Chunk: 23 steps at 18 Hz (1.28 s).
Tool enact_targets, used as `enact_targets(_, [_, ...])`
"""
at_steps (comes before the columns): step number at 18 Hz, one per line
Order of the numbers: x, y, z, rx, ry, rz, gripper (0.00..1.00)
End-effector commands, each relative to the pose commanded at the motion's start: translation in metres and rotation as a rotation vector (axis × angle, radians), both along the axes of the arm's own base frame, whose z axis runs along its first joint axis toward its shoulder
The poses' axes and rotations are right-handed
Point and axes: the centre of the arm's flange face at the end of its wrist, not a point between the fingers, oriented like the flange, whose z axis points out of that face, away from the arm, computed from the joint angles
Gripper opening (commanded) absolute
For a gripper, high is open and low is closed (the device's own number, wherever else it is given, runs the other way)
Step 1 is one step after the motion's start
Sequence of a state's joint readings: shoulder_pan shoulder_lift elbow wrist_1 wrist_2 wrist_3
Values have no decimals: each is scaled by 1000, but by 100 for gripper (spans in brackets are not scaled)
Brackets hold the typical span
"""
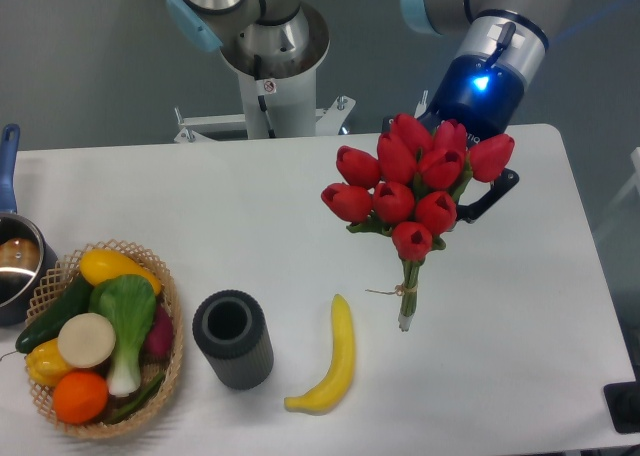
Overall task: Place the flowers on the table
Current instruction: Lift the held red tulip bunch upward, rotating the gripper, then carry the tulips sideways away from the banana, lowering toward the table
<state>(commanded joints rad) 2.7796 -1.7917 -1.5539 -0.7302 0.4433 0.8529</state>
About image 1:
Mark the yellow bell pepper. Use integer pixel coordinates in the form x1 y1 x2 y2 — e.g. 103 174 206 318
25 338 74 387

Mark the dark grey ribbed vase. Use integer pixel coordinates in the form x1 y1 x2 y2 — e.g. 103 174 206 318
192 289 274 390

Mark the white round radish slice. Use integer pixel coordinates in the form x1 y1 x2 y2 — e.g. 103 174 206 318
57 313 116 369

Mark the orange fruit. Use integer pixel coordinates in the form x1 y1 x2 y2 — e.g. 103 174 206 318
53 370 109 425

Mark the green cucumber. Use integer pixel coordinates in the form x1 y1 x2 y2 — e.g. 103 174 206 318
15 275 93 354

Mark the green bean pod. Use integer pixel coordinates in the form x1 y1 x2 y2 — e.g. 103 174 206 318
104 372 165 425

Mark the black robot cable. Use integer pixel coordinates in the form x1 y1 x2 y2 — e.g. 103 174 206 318
252 54 277 140

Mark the blue handled saucepan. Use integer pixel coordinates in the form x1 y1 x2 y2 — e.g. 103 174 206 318
1 124 57 327

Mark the red tulip bouquet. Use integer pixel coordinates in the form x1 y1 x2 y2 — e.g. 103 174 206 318
321 113 515 332

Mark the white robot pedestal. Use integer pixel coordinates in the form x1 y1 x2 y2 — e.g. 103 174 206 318
221 3 330 139

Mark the yellow banana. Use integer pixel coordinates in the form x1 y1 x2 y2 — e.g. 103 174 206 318
284 294 356 415

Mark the purple sweet potato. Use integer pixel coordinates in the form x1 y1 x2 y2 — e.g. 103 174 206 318
144 305 174 358

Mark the black device at edge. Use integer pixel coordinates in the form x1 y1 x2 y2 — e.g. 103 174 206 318
603 381 639 434

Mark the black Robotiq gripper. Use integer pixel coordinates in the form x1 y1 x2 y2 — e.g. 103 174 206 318
418 55 525 223

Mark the white metal base frame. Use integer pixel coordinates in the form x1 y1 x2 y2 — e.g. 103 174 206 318
172 89 431 144

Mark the green bok choy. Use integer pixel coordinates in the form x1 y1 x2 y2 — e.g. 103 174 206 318
89 274 156 397

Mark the woven wicker basket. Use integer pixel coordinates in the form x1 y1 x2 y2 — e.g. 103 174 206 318
16 240 183 439

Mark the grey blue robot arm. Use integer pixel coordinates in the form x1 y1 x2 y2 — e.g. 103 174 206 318
166 0 574 146

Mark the yellow squash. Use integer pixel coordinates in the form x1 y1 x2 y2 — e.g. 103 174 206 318
79 249 162 296

